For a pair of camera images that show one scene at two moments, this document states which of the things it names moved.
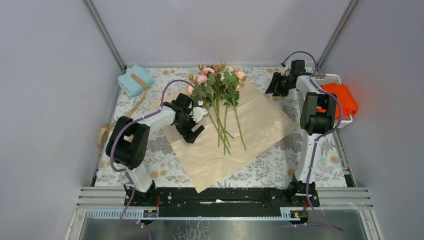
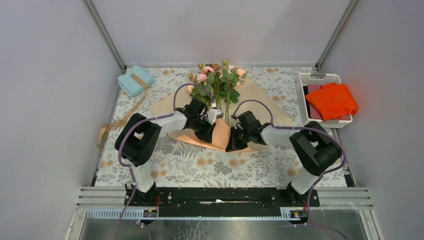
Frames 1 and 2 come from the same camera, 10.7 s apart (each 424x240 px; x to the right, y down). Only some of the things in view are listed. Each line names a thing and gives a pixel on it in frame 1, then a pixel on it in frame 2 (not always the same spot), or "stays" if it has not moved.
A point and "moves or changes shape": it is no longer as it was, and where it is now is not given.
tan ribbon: x=105 y=130 stays
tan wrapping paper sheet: x=232 y=136 moves or changes shape
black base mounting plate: x=189 y=202 stays
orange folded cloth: x=343 y=94 stays
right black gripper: x=277 y=91 to x=233 y=144
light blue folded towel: x=129 y=86 stays
